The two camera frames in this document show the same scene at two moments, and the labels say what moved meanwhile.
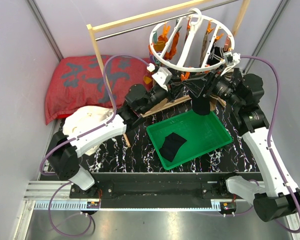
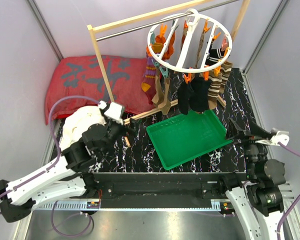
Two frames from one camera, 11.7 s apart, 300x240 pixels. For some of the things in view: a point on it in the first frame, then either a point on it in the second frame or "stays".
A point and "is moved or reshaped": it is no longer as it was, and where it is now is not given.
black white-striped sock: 216,54 stays
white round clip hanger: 192,14 is moved or reshaped
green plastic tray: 204,133 stays
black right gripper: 199,84 -> 233,131
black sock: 201,105 is moved or reshaped
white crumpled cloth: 83,116 stays
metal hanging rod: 160,21 stays
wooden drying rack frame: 96,26 stays
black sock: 171,145 -> 185,91
